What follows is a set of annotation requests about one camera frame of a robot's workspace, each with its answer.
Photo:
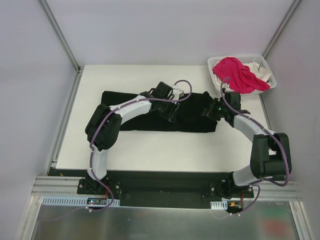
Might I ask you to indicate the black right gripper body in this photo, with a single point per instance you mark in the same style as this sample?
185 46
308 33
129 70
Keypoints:
210 110

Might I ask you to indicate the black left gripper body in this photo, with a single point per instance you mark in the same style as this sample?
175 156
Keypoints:
171 111

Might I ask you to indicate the black daisy print t-shirt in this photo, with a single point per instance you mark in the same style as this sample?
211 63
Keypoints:
189 117

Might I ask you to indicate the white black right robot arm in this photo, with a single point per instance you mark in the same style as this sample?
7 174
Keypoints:
270 157

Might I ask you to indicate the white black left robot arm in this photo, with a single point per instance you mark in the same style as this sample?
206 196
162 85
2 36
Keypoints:
103 128

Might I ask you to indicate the pink t-shirt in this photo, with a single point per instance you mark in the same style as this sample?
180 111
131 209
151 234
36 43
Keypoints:
238 76

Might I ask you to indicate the white cream t-shirt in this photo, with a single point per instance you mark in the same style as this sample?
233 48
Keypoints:
259 71

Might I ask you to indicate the white plastic basket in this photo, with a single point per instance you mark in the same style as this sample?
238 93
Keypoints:
244 59

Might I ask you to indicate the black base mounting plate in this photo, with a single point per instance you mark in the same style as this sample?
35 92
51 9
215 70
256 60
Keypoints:
160 189

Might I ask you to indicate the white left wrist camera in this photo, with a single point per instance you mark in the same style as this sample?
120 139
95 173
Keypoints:
175 94

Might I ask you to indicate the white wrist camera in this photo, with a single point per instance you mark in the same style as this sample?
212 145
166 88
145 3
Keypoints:
175 94
225 88

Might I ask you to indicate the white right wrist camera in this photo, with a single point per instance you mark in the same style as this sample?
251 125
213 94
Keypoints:
225 88

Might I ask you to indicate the white right cable duct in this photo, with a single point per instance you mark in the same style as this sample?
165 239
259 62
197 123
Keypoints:
219 205

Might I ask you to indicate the white cable duct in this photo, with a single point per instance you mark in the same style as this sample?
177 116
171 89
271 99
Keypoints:
219 205
79 201

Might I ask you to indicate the left table edge rail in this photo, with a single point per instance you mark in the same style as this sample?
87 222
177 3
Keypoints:
53 156

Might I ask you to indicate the right aluminium frame post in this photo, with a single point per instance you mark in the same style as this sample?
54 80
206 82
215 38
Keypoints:
289 14

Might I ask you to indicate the aluminium frame post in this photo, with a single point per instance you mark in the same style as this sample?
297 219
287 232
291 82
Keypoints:
289 14
59 34

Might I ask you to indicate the front aluminium rail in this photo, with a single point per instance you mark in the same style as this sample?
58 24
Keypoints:
67 186

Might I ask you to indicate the white left cable duct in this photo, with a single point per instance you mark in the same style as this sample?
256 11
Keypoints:
79 201

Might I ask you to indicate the left aluminium frame post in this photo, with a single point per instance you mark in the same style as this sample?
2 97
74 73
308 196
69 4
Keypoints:
59 34

